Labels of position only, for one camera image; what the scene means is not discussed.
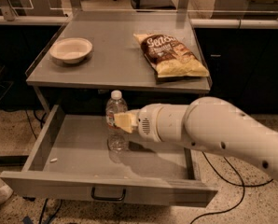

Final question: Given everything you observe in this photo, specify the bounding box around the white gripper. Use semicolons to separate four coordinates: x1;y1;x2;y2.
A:
114;104;189;143

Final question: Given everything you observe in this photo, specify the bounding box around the clear plastic water bottle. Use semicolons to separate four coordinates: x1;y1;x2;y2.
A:
105;90;128;151

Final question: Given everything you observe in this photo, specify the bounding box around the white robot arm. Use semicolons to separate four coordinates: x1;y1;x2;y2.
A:
114;97;278;181

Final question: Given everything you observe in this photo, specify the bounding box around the grey open top drawer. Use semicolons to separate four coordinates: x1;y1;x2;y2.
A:
1;105;217;207

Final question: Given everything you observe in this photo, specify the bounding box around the yellow brown chip bag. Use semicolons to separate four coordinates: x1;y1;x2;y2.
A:
133;34;209;78

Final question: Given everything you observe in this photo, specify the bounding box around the grey metal cabinet table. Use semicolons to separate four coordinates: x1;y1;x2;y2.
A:
27;10;211;112

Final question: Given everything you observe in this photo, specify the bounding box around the white paper bowl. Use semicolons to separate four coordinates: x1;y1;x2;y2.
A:
49;38;92;64

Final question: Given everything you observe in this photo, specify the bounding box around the black drawer handle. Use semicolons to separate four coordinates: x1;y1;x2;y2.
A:
90;187;126;202

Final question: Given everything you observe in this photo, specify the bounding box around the black floor cable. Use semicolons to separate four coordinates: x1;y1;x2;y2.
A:
188;151;274;224

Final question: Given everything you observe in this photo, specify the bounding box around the white horizontal rail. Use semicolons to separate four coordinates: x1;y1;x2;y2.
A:
0;15;278;30

